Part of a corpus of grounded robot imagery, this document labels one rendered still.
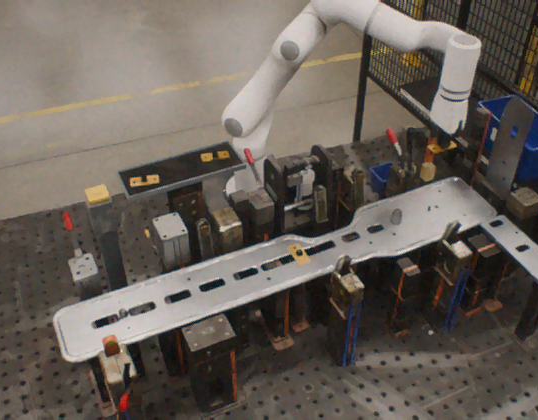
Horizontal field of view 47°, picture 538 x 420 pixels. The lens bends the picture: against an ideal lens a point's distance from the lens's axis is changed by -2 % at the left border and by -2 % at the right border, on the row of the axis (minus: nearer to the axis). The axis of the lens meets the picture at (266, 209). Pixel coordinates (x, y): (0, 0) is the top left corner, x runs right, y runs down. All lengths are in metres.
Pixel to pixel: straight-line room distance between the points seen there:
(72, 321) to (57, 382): 0.32
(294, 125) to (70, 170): 1.45
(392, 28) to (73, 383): 1.37
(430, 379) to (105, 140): 2.79
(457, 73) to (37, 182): 2.78
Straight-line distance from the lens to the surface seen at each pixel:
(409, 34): 1.73
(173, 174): 1.90
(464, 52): 1.71
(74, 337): 1.73
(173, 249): 1.81
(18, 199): 3.85
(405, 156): 2.06
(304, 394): 1.92
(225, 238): 1.85
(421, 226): 2.00
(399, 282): 1.91
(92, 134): 4.25
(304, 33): 1.81
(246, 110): 2.03
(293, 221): 2.01
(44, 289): 2.29
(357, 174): 2.01
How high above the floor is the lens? 2.33
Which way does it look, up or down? 41 degrees down
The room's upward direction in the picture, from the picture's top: straight up
